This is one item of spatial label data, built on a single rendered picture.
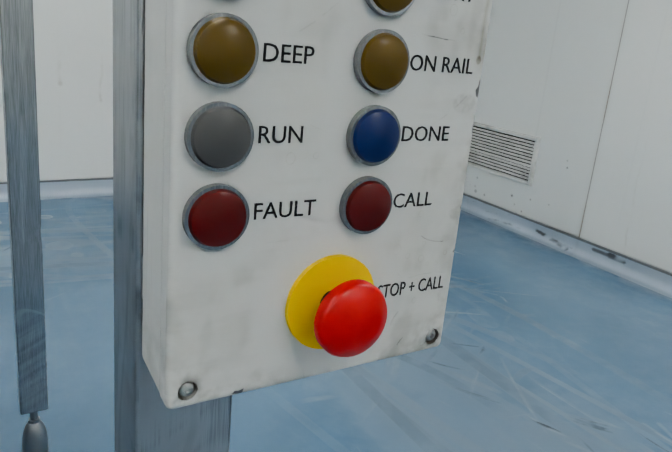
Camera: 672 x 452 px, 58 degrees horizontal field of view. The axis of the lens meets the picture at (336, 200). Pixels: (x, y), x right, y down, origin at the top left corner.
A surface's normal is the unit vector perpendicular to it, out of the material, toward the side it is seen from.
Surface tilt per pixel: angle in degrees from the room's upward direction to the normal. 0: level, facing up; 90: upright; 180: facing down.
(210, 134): 89
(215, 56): 91
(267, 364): 90
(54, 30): 90
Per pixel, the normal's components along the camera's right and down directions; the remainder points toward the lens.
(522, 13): -0.85, 0.07
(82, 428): 0.09, -0.96
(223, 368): 0.51, 0.28
